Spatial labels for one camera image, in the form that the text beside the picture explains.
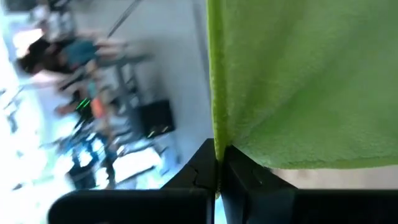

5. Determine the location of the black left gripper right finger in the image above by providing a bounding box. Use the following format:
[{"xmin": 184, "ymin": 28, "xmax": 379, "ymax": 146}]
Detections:
[{"xmin": 221, "ymin": 144, "xmax": 398, "ymax": 224}]

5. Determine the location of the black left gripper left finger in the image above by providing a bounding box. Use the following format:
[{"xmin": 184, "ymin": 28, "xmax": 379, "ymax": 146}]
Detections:
[{"xmin": 48, "ymin": 138, "xmax": 218, "ymax": 224}]

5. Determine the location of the green microfiber towel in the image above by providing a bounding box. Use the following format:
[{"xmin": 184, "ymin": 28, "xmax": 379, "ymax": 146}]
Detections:
[{"xmin": 206, "ymin": 0, "xmax": 398, "ymax": 200}]

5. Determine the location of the black box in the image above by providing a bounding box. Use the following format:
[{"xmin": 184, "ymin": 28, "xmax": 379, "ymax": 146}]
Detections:
[{"xmin": 136, "ymin": 99, "xmax": 175, "ymax": 139}]

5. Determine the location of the person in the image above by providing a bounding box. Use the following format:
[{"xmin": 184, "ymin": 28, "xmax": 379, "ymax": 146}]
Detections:
[{"xmin": 17, "ymin": 37, "xmax": 128, "ymax": 75}]

